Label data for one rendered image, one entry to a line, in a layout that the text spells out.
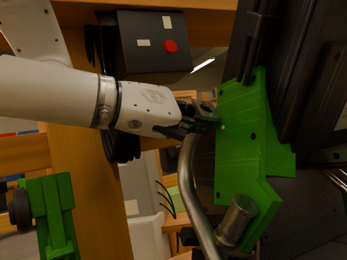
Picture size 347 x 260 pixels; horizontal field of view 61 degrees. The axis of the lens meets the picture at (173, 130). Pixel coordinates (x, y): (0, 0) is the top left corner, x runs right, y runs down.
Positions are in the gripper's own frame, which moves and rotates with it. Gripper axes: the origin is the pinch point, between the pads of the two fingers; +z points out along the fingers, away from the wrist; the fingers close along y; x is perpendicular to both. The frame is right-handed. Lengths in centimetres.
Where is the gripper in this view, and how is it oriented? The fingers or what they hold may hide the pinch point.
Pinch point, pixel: (197, 118)
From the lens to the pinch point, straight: 53.1
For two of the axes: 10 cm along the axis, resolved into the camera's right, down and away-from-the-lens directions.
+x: -3.5, 7.8, 5.2
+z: 9.0, 1.4, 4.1
